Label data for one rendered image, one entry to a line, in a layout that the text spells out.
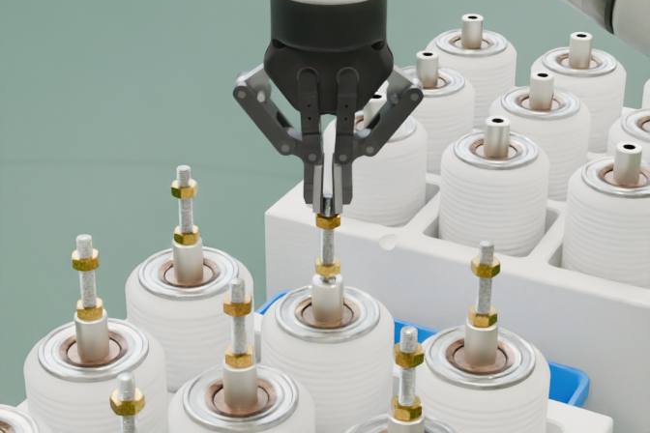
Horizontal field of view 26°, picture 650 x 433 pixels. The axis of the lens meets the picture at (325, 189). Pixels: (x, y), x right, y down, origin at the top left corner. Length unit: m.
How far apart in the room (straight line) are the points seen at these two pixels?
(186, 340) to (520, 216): 0.35
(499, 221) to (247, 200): 0.54
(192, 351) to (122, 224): 0.64
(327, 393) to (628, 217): 0.33
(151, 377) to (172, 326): 0.08
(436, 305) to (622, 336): 0.17
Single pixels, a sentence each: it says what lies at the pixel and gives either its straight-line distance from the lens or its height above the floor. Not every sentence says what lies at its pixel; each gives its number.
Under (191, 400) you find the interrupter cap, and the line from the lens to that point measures 0.92.
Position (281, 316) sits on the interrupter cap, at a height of 0.25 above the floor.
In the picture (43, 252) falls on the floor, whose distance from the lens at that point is 1.63.
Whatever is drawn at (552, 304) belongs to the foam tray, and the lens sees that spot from 1.21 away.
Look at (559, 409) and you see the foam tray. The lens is 1.05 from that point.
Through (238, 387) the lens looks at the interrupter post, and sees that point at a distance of 0.91.
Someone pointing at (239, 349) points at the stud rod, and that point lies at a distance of 0.90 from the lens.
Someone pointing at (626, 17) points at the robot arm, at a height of 0.64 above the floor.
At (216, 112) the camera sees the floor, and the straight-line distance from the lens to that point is 1.96.
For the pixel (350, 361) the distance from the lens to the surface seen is 0.98.
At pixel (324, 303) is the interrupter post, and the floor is 0.27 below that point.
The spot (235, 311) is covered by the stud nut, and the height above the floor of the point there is 0.32.
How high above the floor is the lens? 0.79
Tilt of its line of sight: 27 degrees down
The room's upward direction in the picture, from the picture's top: straight up
